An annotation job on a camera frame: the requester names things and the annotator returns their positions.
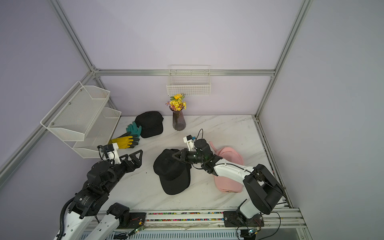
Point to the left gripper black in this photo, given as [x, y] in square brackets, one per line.
[137, 163]

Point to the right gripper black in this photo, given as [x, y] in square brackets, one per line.
[185, 157]

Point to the black cap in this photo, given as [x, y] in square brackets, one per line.
[175, 176]
[151, 123]

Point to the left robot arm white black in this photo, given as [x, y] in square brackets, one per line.
[83, 208]

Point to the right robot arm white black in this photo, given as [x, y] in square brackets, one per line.
[263, 189]

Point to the yellow black work glove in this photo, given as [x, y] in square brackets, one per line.
[126, 141]

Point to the green rubber glove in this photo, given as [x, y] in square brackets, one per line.
[134, 129]

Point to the dark purple glass vase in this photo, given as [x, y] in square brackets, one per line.
[179, 122]

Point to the yellow flower bouquet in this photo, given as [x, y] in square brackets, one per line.
[177, 103]

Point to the white mesh two-tier shelf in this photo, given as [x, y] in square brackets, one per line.
[82, 119]

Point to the aluminium back crossbar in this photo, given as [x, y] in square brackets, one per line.
[158, 72]

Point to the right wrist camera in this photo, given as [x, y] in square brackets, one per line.
[190, 141]

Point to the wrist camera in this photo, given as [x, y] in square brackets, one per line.
[190, 141]
[109, 153]

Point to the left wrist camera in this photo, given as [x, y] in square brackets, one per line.
[109, 153]

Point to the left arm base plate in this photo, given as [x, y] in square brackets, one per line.
[132, 220]

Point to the aluminium front rail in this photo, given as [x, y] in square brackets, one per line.
[209, 225]

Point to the white wire wall basket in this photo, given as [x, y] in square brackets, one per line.
[190, 86]

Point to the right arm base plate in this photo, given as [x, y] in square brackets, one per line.
[236, 219]

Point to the aluminium frame post left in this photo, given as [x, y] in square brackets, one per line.
[65, 21]

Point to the aluminium frame post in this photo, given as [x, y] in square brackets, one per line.
[303, 10]
[65, 21]

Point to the aluminium frame post right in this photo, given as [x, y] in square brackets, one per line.
[303, 10]

